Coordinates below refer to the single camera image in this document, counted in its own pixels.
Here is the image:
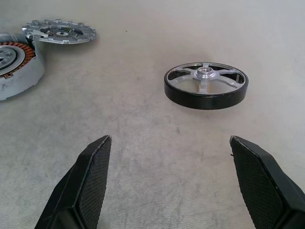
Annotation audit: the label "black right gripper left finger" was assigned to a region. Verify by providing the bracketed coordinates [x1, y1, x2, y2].
[34, 135, 112, 229]

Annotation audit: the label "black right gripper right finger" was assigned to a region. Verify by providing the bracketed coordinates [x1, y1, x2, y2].
[230, 135, 305, 229]

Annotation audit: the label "black rotor ring silver spokes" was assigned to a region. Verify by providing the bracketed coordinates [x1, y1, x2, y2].
[163, 62, 250, 111]

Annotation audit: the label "silver motor stator copper windings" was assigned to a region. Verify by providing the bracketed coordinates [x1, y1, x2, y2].
[0, 32, 46, 102]

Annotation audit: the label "grey gear disc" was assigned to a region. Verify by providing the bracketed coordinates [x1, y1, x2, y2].
[21, 19, 97, 45]

